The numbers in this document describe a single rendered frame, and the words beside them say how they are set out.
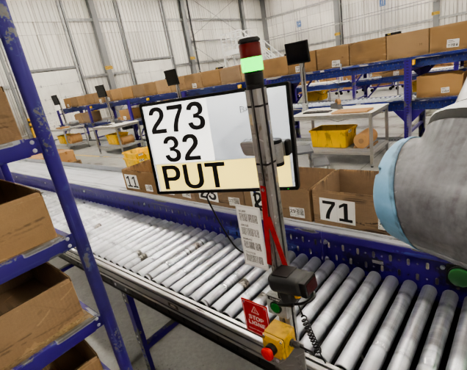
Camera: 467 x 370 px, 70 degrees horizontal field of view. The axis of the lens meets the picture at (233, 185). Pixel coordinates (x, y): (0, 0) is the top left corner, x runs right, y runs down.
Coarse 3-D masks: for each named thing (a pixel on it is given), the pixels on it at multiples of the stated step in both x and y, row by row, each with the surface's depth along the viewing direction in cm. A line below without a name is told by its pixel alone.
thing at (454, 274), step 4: (456, 268) 114; (452, 272) 114; (456, 272) 113; (460, 272) 112; (464, 272) 112; (448, 276) 116; (452, 276) 114; (456, 276) 113; (460, 276) 112; (464, 276) 112; (452, 280) 115; (456, 280) 114; (460, 280) 113; (464, 280) 112; (456, 284) 115; (460, 284) 113; (464, 284) 113
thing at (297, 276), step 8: (272, 272) 88; (280, 272) 86; (288, 272) 85; (296, 272) 85; (304, 272) 84; (312, 272) 84; (272, 280) 86; (280, 280) 85; (288, 280) 83; (296, 280) 82; (304, 280) 82; (312, 280) 83; (272, 288) 87; (280, 288) 85; (288, 288) 84; (296, 288) 82; (304, 288) 81; (312, 288) 83; (280, 296) 89; (288, 296) 87; (296, 296) 83; (304, 296) 81; (280, 304) 89; (288, 304) 87
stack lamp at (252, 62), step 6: (258, 42) 74; (240, 48) 75; (246, 48) 74; (252, 48) 74; (258, 48) 75; (240, 54) 76; (246, 54) 74; (252, 54) 74; (258, 54) 75; (246, 60) 75; (252, 60) 75; (258, 60) 75; (246, 66) 75; (252, 66) 75; (258, 66) 75; (246, 72) 76
